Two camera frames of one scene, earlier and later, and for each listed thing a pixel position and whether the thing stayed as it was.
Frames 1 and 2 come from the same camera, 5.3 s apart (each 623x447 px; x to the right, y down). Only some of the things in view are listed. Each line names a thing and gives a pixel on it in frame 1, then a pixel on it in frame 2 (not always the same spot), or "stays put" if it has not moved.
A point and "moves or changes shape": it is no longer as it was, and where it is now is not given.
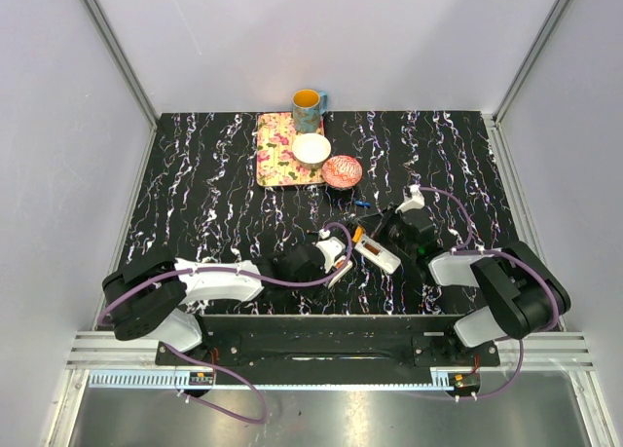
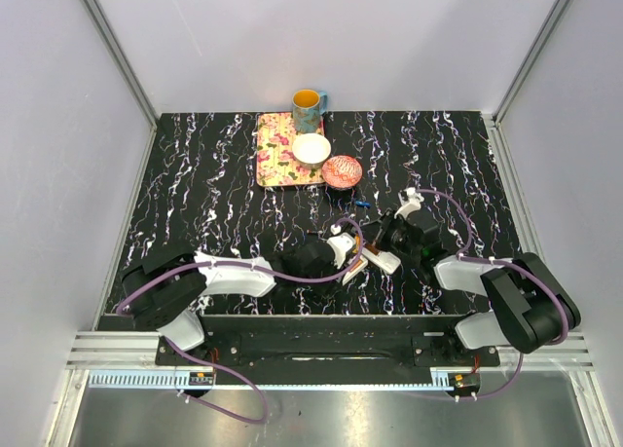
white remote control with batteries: (378, 255) stays put
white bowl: (311, 150) stays put
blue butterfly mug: (308, 107) stays put
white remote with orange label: (339, 264) moves or changes shape
